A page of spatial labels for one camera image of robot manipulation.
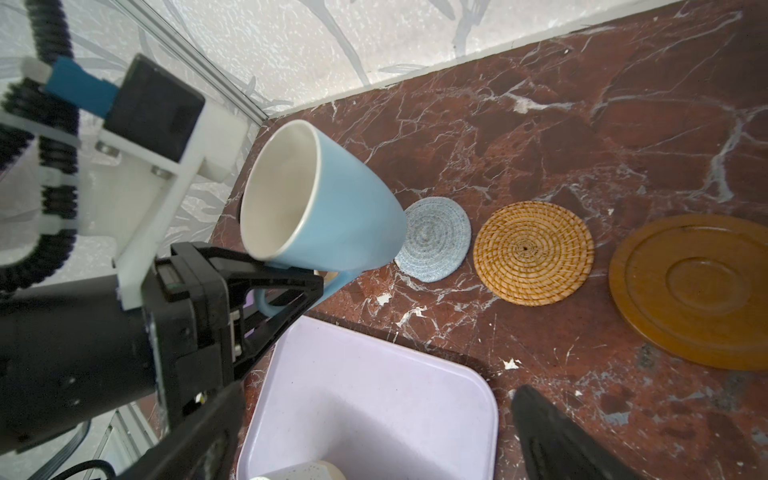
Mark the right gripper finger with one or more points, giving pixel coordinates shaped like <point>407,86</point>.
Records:
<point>555,447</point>

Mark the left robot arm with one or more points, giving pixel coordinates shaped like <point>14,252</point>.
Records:
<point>92,318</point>

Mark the tan wicker coaster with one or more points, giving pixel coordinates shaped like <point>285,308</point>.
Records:
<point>533,253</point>

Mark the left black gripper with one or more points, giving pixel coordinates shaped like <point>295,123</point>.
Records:
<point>188,298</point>

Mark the white speckled mug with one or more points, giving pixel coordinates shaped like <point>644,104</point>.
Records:
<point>314,470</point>

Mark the brown wooden coaster right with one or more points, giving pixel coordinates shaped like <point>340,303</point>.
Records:
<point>695,286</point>

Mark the grey-blue woven coaster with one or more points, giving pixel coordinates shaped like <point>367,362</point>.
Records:
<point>437,241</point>

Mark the white mug blue handle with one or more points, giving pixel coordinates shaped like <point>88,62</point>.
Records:
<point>310,203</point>

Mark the lavender plastic tray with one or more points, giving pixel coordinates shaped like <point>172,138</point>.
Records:
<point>373,409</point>

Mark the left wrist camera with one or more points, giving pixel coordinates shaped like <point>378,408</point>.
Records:
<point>164,135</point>

